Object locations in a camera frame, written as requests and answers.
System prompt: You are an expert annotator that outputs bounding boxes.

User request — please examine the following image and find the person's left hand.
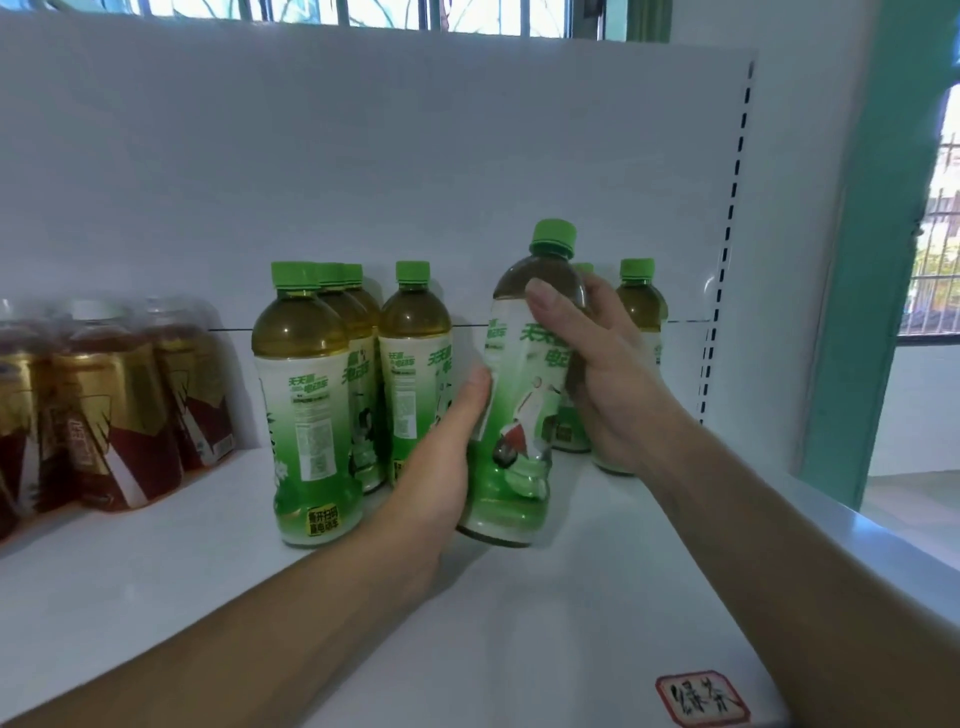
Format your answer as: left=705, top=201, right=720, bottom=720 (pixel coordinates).
left=382, top=367, right=495, bottom=582

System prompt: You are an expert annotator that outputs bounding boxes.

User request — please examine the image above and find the person's right hand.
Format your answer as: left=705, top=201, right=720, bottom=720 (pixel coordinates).
left=523, top=276, right=696, bottom=479

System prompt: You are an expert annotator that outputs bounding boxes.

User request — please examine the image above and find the green tea bottle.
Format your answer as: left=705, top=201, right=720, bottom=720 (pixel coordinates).
left=459, top=219, right=590, bottom=549

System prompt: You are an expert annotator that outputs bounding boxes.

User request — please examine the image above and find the row of green-capped bottles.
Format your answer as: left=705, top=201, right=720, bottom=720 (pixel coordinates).
left=250, top=258, right=671, bottom=549

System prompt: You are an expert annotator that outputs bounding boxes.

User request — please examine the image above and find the row of amber drink bottles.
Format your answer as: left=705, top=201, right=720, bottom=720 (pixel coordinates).
left=0, top=295, right=239, bottom=542

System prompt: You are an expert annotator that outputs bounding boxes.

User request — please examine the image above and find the white metal shelf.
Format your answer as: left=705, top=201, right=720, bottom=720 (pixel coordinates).
left=0, top=12, right=960, bottom=728

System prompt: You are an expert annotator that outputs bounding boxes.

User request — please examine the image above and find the person's right forearm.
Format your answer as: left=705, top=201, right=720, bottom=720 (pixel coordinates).
left=637, top=427, right=960, bottom=728

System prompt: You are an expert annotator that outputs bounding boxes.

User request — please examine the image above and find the person's left forearm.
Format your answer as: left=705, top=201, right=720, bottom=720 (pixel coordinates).
left=7, top=517, right=444, bottom=728

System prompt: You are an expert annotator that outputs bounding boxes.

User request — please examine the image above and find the small handwritten shelf label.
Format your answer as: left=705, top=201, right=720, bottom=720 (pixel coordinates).
left=655, top=670, right=752, bottom=728

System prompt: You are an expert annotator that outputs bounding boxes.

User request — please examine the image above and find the blue-framed barred window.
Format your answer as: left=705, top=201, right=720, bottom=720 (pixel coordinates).
left=900, top=90, right=960, bottom=344

